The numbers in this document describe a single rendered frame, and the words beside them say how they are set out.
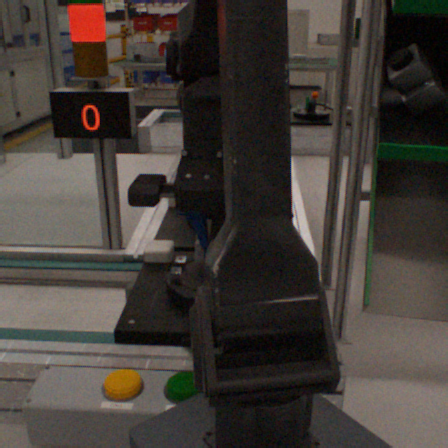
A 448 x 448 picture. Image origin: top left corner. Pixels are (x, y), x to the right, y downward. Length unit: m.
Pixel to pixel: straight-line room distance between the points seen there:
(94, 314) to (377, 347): 0.45
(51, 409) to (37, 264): 0.38
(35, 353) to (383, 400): 0.47
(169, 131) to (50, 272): 1.09
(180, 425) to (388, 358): 0.49
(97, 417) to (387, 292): 0.39
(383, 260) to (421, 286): 0.06
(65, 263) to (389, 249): 0.53
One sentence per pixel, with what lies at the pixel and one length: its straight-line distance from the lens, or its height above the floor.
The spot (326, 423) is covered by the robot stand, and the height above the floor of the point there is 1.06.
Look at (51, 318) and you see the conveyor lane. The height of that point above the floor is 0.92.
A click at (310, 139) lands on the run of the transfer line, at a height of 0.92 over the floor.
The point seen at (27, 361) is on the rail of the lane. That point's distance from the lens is 0.68.
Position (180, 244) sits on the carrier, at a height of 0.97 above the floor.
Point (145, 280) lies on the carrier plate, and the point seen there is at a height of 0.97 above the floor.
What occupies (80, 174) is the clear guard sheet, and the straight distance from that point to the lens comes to 0.90.
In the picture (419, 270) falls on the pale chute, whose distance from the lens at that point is 0.72.
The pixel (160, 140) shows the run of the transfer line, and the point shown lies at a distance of 1.91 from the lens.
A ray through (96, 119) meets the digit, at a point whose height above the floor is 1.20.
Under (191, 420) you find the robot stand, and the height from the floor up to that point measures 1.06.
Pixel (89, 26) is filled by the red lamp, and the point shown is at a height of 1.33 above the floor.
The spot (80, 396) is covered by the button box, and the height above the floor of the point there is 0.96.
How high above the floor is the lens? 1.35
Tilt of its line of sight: 23 degrees down
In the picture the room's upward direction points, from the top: straight up
